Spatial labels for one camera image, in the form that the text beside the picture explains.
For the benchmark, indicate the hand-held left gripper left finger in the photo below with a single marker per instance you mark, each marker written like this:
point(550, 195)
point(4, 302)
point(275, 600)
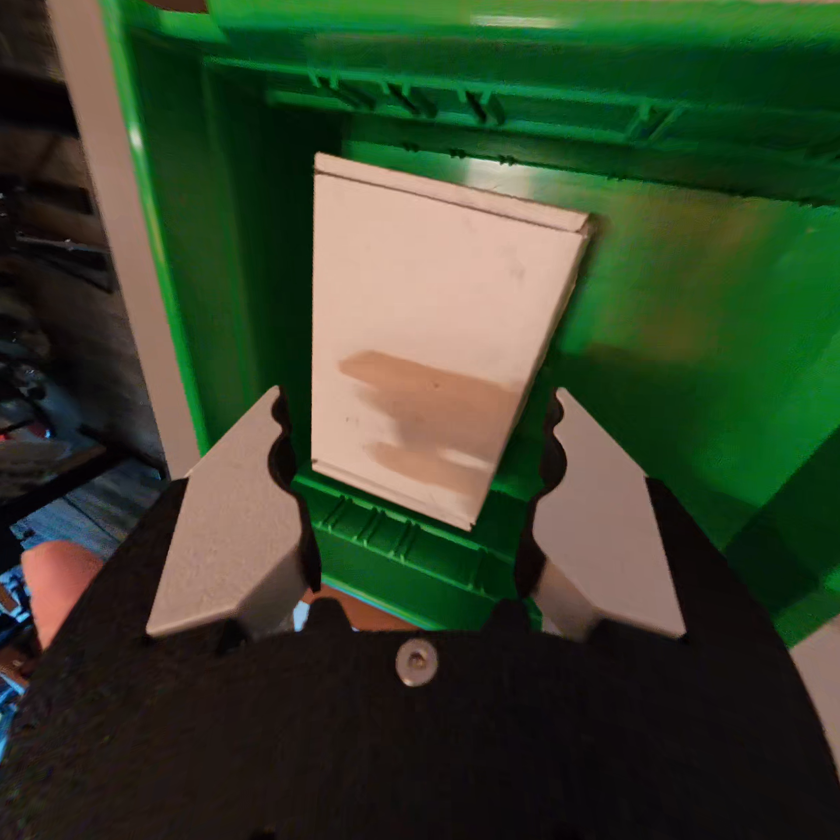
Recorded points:
point(229, 538)

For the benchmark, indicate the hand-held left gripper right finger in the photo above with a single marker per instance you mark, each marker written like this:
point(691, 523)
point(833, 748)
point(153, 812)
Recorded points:
point(604, 538)

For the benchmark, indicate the green plastic bin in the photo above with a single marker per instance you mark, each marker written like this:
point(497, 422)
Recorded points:
point(689, 295)

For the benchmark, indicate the white cardboard mailer box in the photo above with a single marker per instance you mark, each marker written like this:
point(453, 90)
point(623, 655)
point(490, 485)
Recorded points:
point(426, 295)

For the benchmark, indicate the person's left hand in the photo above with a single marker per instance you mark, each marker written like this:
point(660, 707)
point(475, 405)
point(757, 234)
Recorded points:
point(59, 577)

